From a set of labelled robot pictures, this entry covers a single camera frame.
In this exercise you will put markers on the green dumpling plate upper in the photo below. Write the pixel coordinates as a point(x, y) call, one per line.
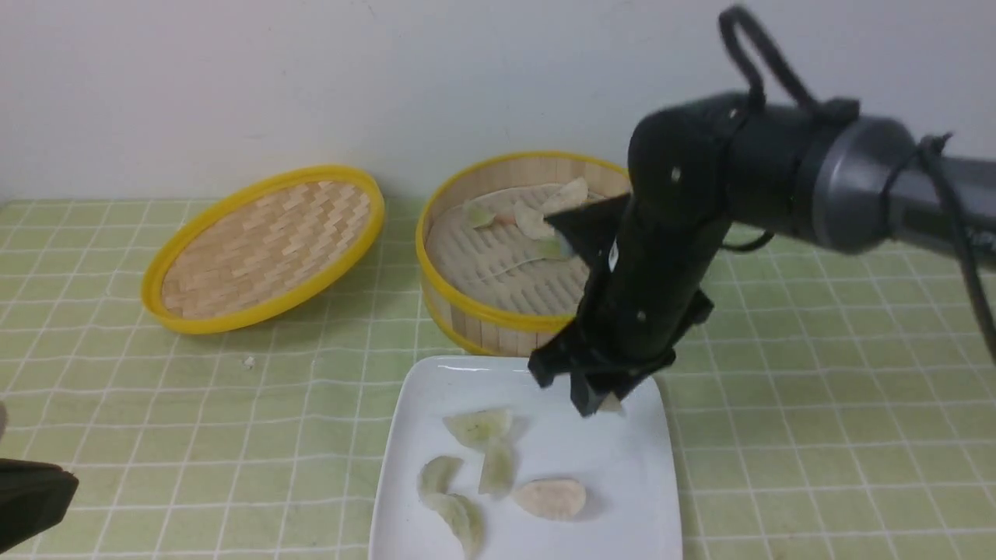
point(498, 468)

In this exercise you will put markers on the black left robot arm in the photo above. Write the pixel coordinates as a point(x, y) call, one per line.
point(35, 496)

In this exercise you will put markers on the white dumpling centre of steamer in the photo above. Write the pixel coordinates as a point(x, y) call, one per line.
point(531, 222)

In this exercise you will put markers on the yellow rimmed bamboo steamer basket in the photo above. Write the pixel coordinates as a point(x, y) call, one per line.
point(486, 288)

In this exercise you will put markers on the green dumpling plate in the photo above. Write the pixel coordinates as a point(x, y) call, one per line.
point(436, 476)
point(462, 517)
point(498, 468)

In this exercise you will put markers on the white dumpling top of steamer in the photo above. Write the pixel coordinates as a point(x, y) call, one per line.
point(572, 194)

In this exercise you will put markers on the green dumpling plate left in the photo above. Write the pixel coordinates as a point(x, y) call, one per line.
point(436, 476)

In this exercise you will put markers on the small green dumpling in steamer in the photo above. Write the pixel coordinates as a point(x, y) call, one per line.
point(553, 248)

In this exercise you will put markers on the green checkered tablecloth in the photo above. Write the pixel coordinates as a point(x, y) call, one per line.
point(831, 408)

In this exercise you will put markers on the green dumpling plate bottom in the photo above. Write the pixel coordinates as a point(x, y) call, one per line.
point(462, 517)

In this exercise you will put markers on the yellow rimmed bamboo steamer lid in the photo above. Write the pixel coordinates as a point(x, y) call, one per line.
point(264, 250)

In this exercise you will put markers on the white square plate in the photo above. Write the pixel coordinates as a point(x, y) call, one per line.
point(623, 458)

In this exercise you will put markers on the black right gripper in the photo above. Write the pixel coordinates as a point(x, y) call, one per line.
point(645, 265)

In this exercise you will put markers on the small dumpling far left steamer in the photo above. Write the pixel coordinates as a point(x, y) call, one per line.
point(477, 216)

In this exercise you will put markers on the pale dumpling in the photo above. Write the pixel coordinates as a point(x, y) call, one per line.
point(556, 499)

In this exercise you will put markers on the white dumpling of steamer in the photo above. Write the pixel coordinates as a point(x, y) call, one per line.
point(572, 194)
point(531, 222)

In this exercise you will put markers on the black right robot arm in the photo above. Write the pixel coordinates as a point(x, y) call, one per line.
point(722, 174)

